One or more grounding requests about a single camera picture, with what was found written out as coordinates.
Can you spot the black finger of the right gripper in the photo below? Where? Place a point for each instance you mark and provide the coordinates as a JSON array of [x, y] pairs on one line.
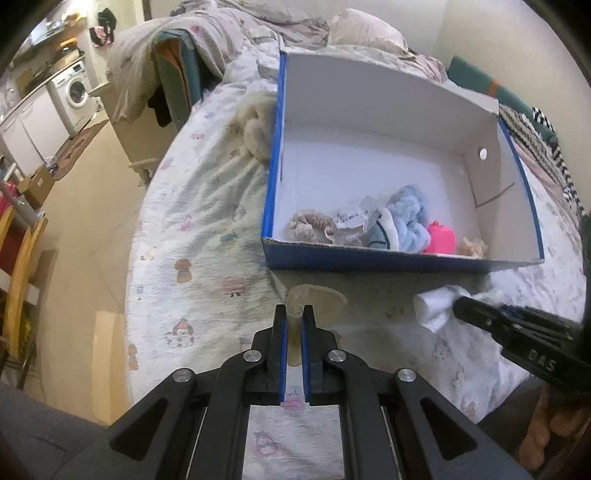
[[500, 320]]

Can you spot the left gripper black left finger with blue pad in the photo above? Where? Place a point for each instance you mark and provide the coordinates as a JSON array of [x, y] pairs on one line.
[[265, 380]]

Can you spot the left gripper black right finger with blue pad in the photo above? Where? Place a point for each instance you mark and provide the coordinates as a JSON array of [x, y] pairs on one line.
[[321, 386]]

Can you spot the light blue fluffy scrunchie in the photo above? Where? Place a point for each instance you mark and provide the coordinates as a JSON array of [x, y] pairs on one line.
[[410, 211]]

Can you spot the right hand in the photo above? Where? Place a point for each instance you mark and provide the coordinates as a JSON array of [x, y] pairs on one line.
[[552, 418]]

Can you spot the cream floral scrunchie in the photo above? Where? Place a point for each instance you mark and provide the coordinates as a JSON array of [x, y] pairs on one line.
[[475, 248]]

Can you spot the pink round plush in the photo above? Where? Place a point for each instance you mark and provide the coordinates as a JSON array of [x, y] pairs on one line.
[[442, 239]]

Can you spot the white cartoon print bedsheet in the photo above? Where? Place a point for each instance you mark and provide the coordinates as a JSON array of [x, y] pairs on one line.
[[198, 287]]

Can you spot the beige lace scrunchie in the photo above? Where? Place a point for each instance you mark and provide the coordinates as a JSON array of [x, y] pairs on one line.
[[311, 226]]

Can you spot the white tagged sock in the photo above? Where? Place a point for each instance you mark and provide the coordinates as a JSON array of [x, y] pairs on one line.
[[368, 224]]

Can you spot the black white striped blanket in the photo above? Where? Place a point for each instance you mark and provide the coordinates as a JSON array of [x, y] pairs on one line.
[[547, 158]]

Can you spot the white cardboard box blue rim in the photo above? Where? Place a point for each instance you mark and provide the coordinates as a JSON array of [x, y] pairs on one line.
[[347, 129]]

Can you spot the cream fluffy plush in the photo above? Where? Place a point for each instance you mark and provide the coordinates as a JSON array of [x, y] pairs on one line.
[[254, 121]]

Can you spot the green orange cushion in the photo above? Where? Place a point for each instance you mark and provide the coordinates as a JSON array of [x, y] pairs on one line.
[[467, 75]]

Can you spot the yellow wooden chair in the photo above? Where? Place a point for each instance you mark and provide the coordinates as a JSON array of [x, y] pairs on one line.
[[16, 291]]

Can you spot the brown cardboard box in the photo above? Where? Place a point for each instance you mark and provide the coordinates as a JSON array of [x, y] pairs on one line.
[[36, 187]]

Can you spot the beige pillow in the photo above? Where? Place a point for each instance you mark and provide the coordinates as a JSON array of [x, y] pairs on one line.
[[358, 28]]

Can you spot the white kitchen cabinet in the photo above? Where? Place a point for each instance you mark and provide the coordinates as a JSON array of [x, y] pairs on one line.
[[34, 132]]

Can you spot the white washing machine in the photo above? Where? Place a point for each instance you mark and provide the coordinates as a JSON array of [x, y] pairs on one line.
[[70, 92]]

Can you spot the beige patterned duvet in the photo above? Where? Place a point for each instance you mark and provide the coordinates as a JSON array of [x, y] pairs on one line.
[[220, 31]]

